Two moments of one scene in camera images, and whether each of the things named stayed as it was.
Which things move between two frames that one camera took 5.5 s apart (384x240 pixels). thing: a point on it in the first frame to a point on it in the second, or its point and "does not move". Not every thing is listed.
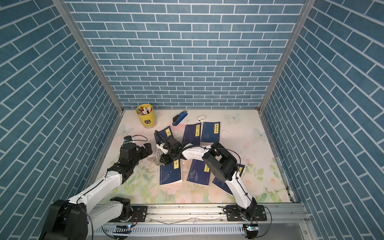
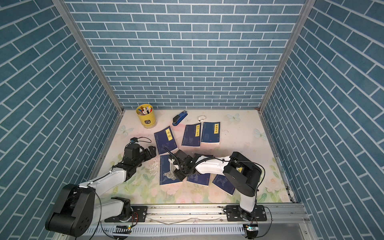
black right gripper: x=164 y=160 to x=177 y=172
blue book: x=165 y=132 does not move
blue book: x=211 y=132 does not move
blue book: x=171 y=172 does not move
